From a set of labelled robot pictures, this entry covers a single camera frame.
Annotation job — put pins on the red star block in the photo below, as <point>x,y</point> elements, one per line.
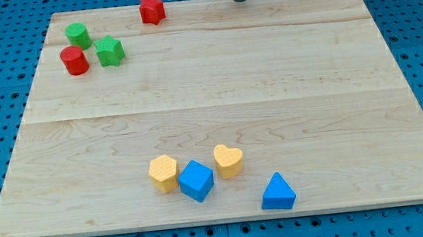
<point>152,11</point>

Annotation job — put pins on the green star block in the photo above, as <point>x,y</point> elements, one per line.
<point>110,51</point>

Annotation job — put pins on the yellow heart block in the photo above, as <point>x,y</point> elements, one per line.
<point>228,161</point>

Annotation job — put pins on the blue cube block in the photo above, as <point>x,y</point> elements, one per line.
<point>196,180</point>

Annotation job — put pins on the yellow hexagon block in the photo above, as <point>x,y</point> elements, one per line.
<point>163,173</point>

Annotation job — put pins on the light wooden board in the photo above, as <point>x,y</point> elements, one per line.
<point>305,88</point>

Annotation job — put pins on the blue triangle block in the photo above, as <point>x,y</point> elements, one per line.
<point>278,194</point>

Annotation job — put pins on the red cylinder block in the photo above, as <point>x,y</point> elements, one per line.
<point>74,60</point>

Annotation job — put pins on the green cylinder block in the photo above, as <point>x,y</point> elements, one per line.
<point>77,35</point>

